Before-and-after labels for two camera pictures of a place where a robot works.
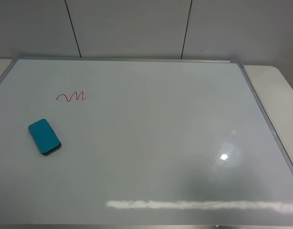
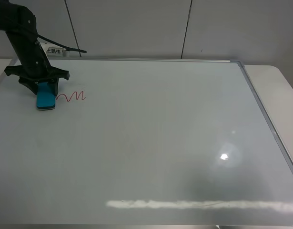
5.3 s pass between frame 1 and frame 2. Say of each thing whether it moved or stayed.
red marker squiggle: stayed
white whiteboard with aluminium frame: stayed
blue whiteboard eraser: moved
